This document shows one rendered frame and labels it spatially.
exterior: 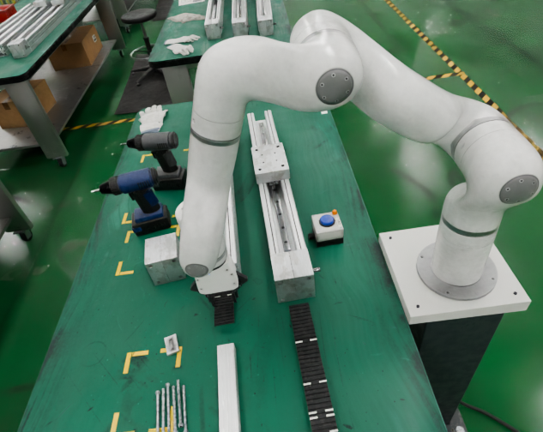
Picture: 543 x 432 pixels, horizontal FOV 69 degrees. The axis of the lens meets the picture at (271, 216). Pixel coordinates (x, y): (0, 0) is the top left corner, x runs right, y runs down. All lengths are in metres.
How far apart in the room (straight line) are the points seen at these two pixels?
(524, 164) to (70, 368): 1.08
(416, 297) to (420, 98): 0.52
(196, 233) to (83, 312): 0.57
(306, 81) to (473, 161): 0.37
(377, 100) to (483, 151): 0.22
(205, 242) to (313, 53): 0.39
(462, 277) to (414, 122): 0.46
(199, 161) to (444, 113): 0.43
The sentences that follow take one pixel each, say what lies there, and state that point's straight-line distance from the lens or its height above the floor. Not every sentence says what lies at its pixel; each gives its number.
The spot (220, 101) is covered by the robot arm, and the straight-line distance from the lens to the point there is 0.66.
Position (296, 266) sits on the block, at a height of 0.87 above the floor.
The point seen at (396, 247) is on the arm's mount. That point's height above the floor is 0.81.
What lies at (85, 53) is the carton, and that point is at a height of 0.35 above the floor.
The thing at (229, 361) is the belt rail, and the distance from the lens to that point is 0.98.
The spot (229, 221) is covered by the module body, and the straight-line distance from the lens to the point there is 1.19.
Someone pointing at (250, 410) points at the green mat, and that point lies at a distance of 0.96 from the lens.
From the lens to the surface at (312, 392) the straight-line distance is 0.92.
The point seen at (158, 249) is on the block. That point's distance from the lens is 1.16.
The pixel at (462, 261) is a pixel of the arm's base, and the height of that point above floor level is 0.92.
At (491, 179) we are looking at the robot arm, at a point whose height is 1.20.
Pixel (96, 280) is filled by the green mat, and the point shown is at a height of 0.78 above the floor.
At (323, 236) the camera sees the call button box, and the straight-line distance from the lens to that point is 1.16.
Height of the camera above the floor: 1.66
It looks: 43 degrees down
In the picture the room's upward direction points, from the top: 9 degrees counter-clockwise
